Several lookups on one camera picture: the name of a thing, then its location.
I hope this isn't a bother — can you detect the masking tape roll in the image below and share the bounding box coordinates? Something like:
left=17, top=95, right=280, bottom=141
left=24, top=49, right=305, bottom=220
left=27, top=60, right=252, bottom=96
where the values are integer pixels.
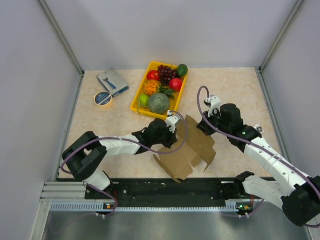
left=93, top=91, right=113, bottom=109

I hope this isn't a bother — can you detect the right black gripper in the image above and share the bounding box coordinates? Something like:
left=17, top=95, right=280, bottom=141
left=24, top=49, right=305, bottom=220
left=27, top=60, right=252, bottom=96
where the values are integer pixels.
left=196, top=108, right=231, bottom=137

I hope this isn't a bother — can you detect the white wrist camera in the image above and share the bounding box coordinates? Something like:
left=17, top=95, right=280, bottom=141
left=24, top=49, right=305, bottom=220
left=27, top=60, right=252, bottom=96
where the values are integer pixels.
left=165, top=110, right=181, bottom=134
left=204, top=95, right=221, bottom=118

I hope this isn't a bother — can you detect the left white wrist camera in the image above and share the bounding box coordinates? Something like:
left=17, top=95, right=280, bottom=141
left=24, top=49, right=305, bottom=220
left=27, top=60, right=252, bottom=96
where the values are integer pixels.
left=165, top=110, right=181, bottom=134

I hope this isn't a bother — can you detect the yellow plastic tray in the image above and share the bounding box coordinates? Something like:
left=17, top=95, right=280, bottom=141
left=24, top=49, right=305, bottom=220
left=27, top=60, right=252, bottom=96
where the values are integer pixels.
left=130, top=61, right=189, bottom=120

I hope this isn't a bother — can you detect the green avocado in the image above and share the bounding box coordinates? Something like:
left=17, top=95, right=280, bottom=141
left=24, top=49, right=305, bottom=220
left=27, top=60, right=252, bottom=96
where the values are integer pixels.
left=176, top=64, right=189, bottom=77

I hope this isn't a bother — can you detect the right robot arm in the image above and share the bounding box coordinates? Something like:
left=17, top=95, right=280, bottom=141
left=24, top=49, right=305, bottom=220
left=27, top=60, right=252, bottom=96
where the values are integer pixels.
left=197, top=97, right=320, bottom=229

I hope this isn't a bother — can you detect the orange pineapple fruit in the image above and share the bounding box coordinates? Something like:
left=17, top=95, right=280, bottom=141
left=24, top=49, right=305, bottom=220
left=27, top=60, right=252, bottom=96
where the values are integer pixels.
left=143, top=80, right=175, bottom=99

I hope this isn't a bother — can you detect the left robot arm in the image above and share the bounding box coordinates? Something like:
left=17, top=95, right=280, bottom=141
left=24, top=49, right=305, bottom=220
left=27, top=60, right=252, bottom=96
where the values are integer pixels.
left=62, top=115, right=180, bottom=199

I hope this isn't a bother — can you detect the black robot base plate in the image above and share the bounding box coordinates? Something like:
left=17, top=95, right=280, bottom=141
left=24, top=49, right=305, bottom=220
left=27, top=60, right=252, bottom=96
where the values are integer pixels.
left=84, top=177, right=253, bottom=208

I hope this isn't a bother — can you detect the grey slotted cable duct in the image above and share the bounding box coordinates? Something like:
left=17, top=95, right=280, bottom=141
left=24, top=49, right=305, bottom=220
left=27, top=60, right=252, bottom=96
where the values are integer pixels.
left=50, top=200, right=240, bottom=213

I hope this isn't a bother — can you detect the razor package box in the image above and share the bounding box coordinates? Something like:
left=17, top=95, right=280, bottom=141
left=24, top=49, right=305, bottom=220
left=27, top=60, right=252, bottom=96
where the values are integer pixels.
left=97, top=68, right=129, bottom=98

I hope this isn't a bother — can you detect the red pomegranate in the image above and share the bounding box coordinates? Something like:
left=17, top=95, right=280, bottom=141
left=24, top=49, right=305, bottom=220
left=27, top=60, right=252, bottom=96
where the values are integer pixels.
left=169, top=78, right=183, bottom=92

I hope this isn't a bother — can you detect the brown cardboard paper box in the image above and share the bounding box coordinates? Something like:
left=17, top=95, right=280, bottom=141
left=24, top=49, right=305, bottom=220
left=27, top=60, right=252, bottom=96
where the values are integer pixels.
left=153, top=115, right=216, bottom=184

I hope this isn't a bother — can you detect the red apple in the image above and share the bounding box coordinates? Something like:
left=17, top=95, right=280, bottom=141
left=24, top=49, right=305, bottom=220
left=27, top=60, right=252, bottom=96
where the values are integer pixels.
left=147, top=70, right=160, bottom=81

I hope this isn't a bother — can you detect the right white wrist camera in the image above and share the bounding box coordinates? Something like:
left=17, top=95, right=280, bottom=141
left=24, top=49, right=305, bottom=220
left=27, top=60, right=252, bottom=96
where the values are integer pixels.
left=204, top=95, right=221, bottom=118

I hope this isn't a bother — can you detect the dark red grape bunch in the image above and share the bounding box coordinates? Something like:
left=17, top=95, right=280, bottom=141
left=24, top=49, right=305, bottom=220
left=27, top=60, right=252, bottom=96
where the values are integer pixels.
left=157, top=65, right=178, bottom=86

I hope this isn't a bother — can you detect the small white tag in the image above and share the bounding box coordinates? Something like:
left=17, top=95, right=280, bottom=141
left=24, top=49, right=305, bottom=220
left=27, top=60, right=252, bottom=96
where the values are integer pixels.
left=254, top=124, right=264, bottom=133

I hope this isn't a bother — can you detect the green cantaloupe melon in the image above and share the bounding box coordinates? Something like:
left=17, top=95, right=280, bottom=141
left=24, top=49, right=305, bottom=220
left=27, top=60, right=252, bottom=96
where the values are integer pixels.
left=147, top=93, right=171, bottom=115

